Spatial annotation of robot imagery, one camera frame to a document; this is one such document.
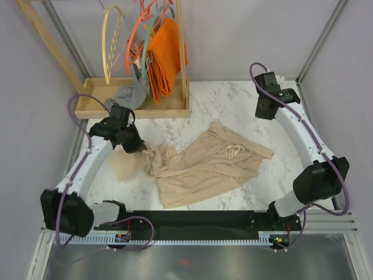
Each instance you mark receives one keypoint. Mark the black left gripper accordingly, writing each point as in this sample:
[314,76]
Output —
[137,146]

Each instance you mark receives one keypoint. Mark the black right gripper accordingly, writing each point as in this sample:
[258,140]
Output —
[259,114]

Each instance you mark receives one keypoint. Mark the beige trousers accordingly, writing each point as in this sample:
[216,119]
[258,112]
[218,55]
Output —
[218,161]

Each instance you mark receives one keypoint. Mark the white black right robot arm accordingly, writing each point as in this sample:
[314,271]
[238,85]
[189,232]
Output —
[324,173]

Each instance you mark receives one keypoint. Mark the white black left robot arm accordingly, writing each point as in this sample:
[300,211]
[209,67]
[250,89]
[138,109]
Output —
[64,208]

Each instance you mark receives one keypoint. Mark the pink thin hanger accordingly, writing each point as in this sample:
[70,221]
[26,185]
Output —
[120,58]

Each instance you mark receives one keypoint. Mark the orange plastic hanger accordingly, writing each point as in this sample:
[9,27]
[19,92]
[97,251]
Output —
[132,51]

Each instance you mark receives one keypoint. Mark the teal plastic hanger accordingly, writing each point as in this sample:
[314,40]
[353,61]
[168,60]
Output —
[147,37]

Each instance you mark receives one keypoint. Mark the grey garment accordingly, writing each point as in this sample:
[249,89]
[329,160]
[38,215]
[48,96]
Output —
[131,97]

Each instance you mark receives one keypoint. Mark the wooden clothes rack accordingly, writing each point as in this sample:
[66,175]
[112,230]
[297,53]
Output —
[136,59]

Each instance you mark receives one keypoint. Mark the orange cloth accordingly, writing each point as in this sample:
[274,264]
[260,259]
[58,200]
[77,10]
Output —
[165,66]

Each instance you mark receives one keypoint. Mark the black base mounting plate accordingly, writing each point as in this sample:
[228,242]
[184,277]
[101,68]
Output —
[213,225]

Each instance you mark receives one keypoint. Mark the aluminium frame rail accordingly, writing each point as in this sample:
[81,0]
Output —
[329,221]

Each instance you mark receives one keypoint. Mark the grey slotted cable duct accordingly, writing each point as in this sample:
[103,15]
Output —
[116,239]

